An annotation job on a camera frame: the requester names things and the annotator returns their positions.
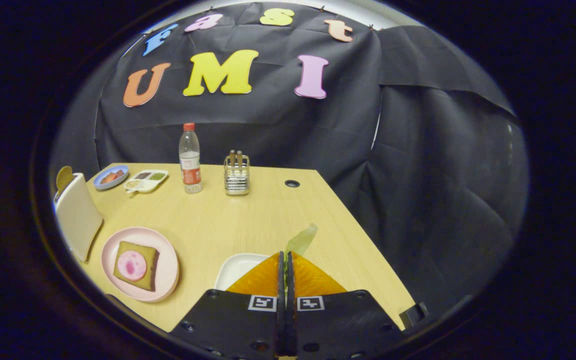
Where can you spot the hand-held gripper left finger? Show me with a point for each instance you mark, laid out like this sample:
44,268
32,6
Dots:
233,325

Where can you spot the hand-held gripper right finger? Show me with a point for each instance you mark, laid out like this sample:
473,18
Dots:
343,325

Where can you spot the green lettuce leaf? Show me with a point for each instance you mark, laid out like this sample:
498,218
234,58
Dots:
301,241

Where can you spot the small white square dish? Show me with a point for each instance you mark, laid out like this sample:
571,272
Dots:
238,267

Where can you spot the pink plate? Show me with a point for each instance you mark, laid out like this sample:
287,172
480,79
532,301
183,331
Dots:
165,280

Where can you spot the toasted bread slice with ham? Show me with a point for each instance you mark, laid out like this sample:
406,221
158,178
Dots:
150,260

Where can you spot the pink ham slice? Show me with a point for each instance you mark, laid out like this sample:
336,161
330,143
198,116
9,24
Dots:
131,265

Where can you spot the clear red-capped water bottle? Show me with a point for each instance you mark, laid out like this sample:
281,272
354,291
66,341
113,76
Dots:
190,165

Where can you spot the white divided seed tray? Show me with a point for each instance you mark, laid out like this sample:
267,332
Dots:
145,184

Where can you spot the brown meat piece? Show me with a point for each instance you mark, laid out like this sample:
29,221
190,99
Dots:
119,174
105,179

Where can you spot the white toaster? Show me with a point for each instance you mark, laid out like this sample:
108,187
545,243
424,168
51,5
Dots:
78,215

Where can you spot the blue plate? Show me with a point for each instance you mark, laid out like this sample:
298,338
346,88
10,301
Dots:
99,186

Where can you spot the black backdrop cloth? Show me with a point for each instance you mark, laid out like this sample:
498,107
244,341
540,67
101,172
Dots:
288,130

